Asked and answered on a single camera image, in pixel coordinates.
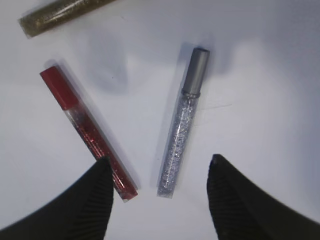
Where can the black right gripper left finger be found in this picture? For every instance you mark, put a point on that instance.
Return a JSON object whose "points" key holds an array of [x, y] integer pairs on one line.
{"points": [[81, 212]]}

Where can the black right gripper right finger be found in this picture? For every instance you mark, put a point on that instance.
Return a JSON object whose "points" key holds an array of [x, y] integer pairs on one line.
{"points": [[240, 210]]}

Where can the red glitter marker pen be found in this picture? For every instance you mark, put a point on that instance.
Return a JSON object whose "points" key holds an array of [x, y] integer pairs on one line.
{"points": [[88, 129]]}

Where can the silver glitter marker pen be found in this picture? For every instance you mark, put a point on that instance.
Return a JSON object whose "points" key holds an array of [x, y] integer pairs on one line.
{"points": [[182, 122]]}

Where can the gold glitter marker pen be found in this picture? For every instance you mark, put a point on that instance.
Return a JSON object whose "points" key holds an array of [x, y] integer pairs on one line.
{"points": [[56, 14]]}

